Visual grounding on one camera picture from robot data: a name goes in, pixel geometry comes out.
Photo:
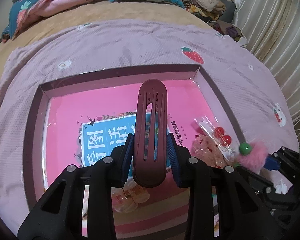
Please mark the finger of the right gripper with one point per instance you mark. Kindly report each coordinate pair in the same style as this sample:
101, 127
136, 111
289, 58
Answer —
272, 163
256, 182

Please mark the maroon hair claw clip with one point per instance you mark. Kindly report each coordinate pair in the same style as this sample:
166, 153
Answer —
150, 146

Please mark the red cherry earrings card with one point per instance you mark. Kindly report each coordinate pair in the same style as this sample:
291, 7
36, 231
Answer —
226, 143

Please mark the pink pompom hair clip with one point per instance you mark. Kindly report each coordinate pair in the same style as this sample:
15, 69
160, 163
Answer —
251, 156

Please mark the beige mesh bow scrunchie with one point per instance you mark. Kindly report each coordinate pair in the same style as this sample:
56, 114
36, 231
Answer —
205, 149

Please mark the white striped curtain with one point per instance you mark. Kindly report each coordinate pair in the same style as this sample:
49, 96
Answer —
272, 28

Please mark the pink book in tray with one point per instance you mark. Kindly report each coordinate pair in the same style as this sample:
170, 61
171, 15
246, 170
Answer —
165, 213

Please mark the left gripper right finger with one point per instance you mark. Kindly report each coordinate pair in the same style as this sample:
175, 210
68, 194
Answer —
222, 205

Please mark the brown cardboard tray box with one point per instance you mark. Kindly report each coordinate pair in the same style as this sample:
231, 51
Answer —
60, 107

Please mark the cream hair claw clip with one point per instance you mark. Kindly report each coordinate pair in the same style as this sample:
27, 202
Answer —
127, 198

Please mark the white stud earrings card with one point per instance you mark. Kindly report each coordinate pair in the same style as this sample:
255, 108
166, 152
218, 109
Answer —
282, 187

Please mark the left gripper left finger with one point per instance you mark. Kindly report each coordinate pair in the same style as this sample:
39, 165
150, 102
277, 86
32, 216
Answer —
78, 205

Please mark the bag of clothes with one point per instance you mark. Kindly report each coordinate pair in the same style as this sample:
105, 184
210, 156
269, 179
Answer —
228, 29

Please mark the tan bed sheet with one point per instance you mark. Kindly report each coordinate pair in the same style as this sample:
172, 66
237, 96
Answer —
100, 11

